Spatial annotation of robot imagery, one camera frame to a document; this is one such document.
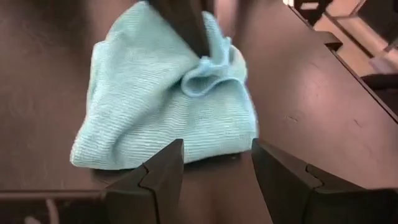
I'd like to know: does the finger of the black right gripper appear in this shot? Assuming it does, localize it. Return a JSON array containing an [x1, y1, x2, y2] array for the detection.
[[149, 0, 211, 59]]

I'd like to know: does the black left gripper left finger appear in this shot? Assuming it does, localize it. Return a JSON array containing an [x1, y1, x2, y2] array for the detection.
[[104, 139, 185, 224]]

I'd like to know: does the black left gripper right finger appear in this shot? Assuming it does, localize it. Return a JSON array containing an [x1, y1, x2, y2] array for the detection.
[[251, 138, 325, 224]]

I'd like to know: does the teal microfiber towel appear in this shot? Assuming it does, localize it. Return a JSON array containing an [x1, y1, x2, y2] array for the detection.
[[70, 0, 259, 171]]

